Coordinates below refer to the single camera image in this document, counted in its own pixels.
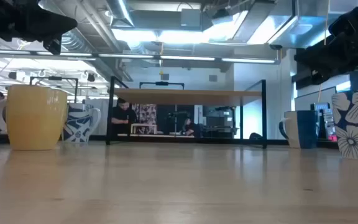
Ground black overhead camera bar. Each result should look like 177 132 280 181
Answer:
139 81 185 90

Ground white mug blue leaf pattern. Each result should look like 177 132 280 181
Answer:
62 103 103 144

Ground white mug blue stars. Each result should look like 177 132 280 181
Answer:
331 87 358 162

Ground black and white patterned panel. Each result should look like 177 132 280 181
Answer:
131 103 158 135

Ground yellow ceramic mug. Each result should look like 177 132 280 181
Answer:
0 84 70 152

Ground small white stool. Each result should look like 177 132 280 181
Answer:
130 123 158 136

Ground wooden shelf rack black frame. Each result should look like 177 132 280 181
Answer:
105 75 268 149

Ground silver ceiling duct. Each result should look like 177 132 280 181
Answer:
106 0 135 28

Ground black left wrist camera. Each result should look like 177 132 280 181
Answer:
43 34 63 55

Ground grey ceiling box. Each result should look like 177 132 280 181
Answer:
180 8 202 28

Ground long ceiling light bar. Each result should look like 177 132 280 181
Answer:
0 49 281 65

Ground black metal frame stand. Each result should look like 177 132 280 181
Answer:
29 75 80 105

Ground blue and white mug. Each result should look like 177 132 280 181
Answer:
278 110 320 149

